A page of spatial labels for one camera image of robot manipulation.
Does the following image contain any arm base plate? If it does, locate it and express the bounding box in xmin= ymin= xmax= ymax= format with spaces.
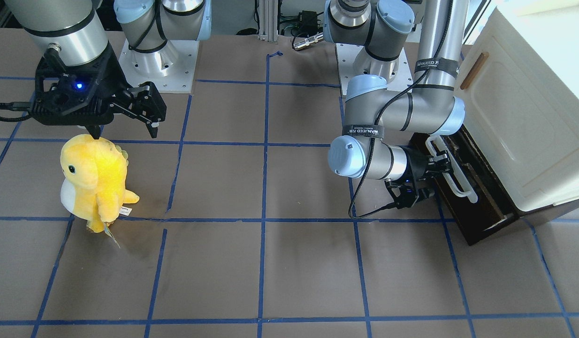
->
xmin=119 ymin=40 xmax=200 ymax=93
xmin=336 ymin=44 xmax=414 ymax=98

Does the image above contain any aluminium frame post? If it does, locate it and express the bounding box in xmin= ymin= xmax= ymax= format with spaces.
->
xmin=257 ymin=0 xmax=280 ymax=44

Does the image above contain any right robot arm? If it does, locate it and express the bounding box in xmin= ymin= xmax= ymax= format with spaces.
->
xmin=0 ymin=0 xmax=212 ymax=139

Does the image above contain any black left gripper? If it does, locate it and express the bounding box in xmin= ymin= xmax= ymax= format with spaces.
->
xmin=386 ymin=148 xmax=452 ymax=209

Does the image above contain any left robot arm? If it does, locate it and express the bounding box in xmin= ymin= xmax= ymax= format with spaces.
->
xmin=323 ymin=0 xmax=468 ymax=209

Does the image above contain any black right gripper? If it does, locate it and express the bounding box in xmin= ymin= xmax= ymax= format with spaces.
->
xmin=29 ymin=45 xmax=167 ymax=140

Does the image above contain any dark wooden drawer cabinet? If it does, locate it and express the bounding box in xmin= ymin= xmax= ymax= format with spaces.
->
xmin=459 ymin=199 xmax=579 ymax=246

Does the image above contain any yellow plush toy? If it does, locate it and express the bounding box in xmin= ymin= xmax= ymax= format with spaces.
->
xmin=60 ymin=134 xmax=139 ymax=239

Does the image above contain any dark wooden drawer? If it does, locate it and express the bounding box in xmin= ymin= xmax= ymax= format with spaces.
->
xmin=410 ymin=126 xmax=523 ymax=246

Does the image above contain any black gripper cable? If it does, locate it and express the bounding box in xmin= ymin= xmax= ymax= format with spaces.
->
xmin=348 ymin=0 xmax=454 ymax=220

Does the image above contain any cream plastic storage box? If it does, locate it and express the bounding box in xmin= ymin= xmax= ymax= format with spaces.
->
xmin=456 ymin=0 xmax=579 ymax=211

